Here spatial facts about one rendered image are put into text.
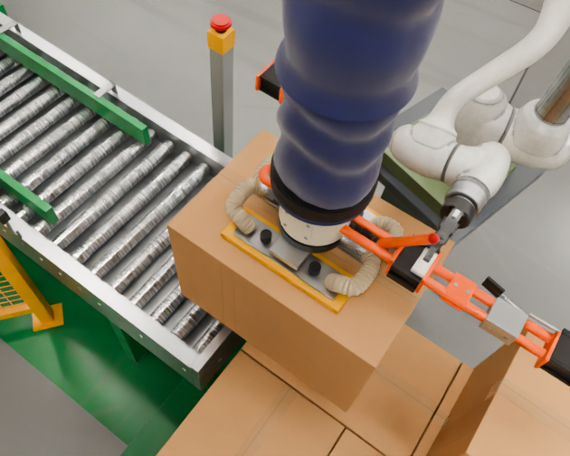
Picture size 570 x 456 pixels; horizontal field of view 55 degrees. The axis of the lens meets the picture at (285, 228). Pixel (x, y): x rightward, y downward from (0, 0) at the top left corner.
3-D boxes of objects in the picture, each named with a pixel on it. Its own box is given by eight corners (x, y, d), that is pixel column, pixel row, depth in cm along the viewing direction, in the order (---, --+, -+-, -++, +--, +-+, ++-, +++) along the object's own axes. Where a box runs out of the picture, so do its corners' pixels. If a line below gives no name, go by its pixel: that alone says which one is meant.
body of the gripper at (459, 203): (482, 204, 122) (465, 232, 118) (468, 224, 130) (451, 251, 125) (452, 187, 124) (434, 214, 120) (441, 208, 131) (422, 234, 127)
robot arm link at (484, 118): (442, 113, 190) (468, 63, 172) (493, 132, 188) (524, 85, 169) (431, 144, 182) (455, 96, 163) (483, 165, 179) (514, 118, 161)
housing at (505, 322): (477, 327, 114) (485, 319, 110) (489, 304, 117) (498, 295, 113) (508, 347, 112) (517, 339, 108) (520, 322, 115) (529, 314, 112)
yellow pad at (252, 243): (220, 236, 133) (219, 225, 129) (245, 209, 138) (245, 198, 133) (337, 316, 124) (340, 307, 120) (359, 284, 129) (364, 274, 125)
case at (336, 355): (181, 293, 167) (166, 223, 134) (259, 208, 186) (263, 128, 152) (346, 413, 152) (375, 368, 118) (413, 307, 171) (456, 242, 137)
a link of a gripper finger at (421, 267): (437, 255, 117) (438, 253, 116) (422, 279, 114) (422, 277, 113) (424, 248, 118) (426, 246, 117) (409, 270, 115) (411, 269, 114)
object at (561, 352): (533, 366, 110) (545, 358, 106) (546, 338, 113) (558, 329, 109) (572, 392, 108) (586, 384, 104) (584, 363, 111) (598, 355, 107)
